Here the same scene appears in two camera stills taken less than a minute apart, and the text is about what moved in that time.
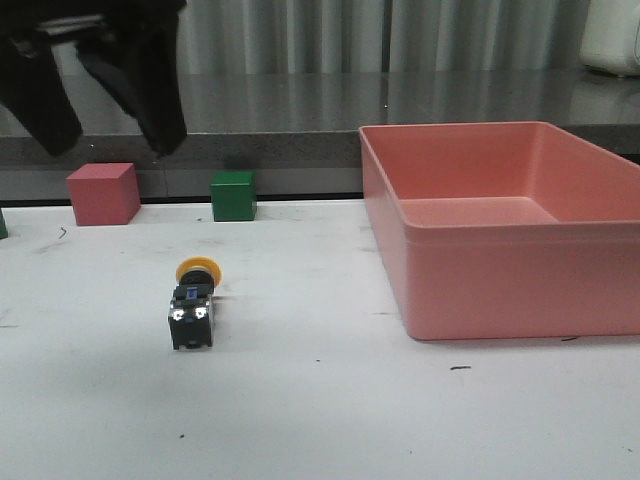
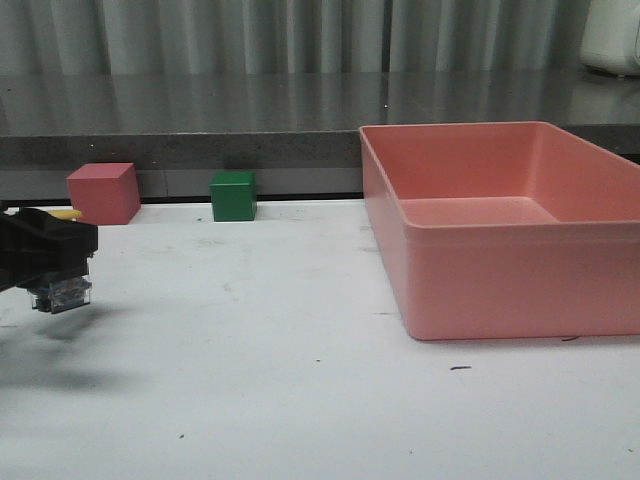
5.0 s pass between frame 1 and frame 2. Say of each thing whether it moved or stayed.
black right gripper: moved
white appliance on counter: stayed
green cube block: stayed
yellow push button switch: moved
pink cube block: stayed
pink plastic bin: stayed
